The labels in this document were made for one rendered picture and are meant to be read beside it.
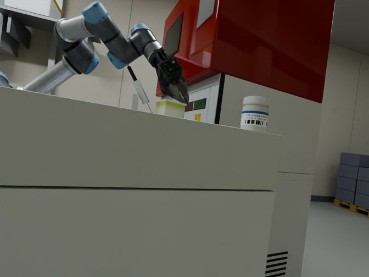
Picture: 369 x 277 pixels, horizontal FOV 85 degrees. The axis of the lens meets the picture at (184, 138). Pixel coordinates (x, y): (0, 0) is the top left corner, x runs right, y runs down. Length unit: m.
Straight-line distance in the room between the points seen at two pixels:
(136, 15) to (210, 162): 3.36
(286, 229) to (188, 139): 0.96
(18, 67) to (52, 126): 3.25
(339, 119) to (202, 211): 5.03
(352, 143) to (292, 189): 4.53
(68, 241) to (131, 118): 0.23
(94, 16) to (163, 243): 0.70
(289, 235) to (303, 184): 0.28
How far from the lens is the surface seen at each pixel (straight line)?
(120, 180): 0.39
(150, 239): 0.45
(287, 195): 1.22
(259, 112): 0.57
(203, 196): 0.46
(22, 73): 3.59
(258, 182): 0.55
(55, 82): 1.24
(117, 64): 0.85
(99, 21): 0.81
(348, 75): 5.68
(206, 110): 0.94
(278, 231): 1.24
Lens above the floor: 0.92
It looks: level
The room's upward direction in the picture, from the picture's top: 7 degrees clockwise
